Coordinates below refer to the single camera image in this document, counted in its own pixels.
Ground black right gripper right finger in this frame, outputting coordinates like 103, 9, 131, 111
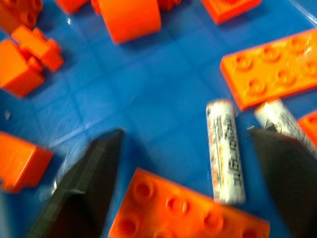
248, 126, 317, 238

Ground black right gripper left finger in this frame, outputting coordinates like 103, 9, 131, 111
26, 128, 124, 238

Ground blue plastic bin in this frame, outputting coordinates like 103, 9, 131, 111
0, 0, 317, 238

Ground orange small brick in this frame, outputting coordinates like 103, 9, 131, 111
157, 0, 183, 12
298, 111, 317, 147
54, 0, 91, 14

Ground white AA battery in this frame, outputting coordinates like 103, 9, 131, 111
254, 99, 317, 157
206, 99, 246, 205

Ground orange sloped brick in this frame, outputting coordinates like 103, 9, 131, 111
0, 131, 54, 193

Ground orange flat studded brick plate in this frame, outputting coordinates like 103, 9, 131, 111
220, 28, 317, 111
107, 167, 270, 238

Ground orange square brick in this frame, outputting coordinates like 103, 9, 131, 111
0, 39, 45, 99

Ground orange cross-shaped brick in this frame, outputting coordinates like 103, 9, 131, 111
11, 24, 64, 73

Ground orange curved brick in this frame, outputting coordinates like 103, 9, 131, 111
97, 0, 162, 45

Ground orange flat brick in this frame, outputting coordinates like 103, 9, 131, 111
201, 0, 263, 25

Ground orange studded brick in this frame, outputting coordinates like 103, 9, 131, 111
0, 0, 44, 34

